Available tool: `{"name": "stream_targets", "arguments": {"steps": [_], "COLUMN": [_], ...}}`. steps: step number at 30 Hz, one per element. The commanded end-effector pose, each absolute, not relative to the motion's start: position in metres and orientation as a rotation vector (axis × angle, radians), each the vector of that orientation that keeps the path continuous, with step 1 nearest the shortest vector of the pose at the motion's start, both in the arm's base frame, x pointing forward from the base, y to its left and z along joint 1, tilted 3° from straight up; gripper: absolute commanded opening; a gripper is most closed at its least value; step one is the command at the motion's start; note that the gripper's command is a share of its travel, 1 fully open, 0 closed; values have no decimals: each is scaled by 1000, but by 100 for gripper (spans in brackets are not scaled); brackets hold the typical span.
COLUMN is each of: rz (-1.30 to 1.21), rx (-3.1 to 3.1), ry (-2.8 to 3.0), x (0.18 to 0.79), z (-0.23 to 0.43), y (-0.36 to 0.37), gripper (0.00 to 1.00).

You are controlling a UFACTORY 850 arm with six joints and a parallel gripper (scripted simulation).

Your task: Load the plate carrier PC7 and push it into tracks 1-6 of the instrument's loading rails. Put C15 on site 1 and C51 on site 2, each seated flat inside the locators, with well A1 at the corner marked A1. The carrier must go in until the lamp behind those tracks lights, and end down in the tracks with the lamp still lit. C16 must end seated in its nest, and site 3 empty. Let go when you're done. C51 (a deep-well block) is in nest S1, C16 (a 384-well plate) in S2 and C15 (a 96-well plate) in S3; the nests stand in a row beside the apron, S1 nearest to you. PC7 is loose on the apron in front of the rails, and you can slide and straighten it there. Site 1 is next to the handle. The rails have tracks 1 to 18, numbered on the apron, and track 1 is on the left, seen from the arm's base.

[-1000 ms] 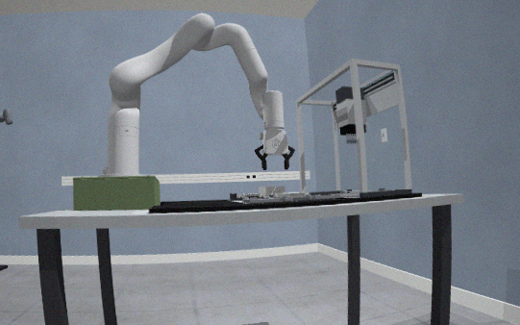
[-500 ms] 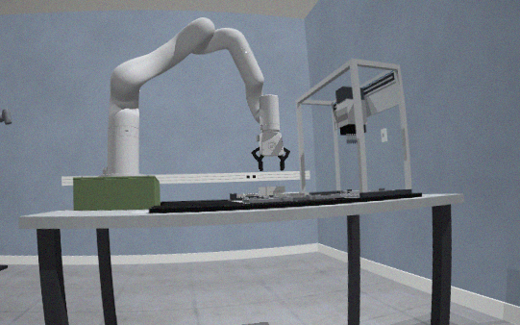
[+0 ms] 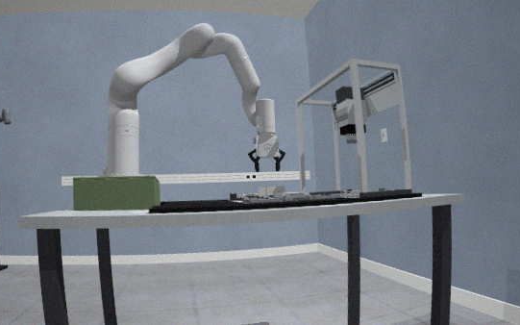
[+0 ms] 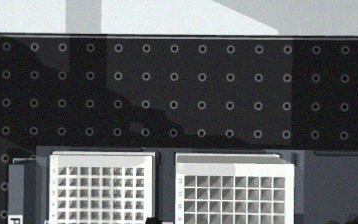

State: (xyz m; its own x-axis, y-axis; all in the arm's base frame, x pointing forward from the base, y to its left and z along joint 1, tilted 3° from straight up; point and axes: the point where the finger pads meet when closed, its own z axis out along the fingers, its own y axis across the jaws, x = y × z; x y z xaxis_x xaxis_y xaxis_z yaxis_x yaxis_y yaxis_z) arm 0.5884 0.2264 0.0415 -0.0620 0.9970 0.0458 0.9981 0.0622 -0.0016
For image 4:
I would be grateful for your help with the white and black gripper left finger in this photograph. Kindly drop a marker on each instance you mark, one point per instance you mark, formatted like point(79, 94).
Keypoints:
point(153, 220)

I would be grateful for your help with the black perforated plate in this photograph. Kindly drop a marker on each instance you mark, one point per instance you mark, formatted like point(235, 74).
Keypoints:
point(153, 90)

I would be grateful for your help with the white well plate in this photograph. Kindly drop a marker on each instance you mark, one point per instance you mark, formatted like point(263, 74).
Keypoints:
point(97, 187)

